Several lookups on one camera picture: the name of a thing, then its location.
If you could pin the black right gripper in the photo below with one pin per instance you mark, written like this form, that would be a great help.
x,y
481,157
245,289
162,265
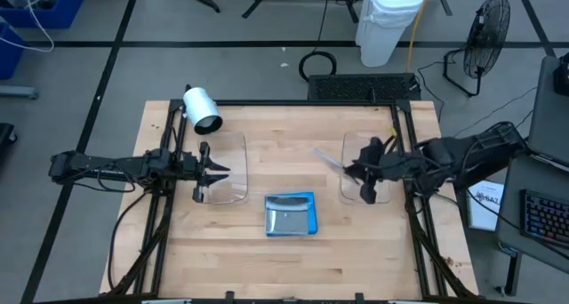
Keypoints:
x,y
375,166

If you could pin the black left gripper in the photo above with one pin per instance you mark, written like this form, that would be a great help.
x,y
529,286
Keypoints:
x,y
202,173

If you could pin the clear plastic bin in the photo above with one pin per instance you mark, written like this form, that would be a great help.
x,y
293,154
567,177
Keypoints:
x,y
235,144
351,139

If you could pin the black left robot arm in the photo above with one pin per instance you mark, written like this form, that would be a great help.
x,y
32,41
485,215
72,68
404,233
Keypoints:
x,y
89,164

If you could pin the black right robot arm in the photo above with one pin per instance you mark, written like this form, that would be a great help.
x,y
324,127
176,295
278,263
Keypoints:
x,y
467,153

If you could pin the white cylindrical lamp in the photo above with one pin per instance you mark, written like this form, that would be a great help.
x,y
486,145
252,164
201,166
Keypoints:
x,y
200,106

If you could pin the black perforated computer case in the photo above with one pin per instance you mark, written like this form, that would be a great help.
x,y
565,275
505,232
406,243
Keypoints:
x,y
355,87

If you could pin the white printed paper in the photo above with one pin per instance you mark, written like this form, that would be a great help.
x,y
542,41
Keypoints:
x,y
484,215

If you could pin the white trash bin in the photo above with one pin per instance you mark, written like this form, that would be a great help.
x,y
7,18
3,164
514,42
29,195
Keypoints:
x,y
387,28

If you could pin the grey desk top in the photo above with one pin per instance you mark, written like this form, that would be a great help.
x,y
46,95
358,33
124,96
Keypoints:
x,y
515,179
549,117

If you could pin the black floor fan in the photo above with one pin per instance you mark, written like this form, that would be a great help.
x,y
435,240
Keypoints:
x,y
486,33

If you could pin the black backlit keyboard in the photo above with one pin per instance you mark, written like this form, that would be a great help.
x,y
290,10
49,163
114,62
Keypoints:
x,y
544,217

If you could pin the black equipment piece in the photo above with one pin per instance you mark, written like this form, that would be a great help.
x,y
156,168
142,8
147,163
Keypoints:
x,y
6,133

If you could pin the grey metal bar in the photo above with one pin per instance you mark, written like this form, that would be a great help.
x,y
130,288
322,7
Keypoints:
x,y
18,92

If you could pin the blue storage bin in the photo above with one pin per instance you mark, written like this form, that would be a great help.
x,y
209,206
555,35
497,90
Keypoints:
x,y
9,55
66,10

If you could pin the black desk device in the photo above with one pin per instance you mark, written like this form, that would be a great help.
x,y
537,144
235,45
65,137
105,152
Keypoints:
x,y
562,75

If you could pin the black aluminium frame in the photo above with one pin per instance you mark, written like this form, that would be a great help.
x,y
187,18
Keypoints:
x,y
289,102

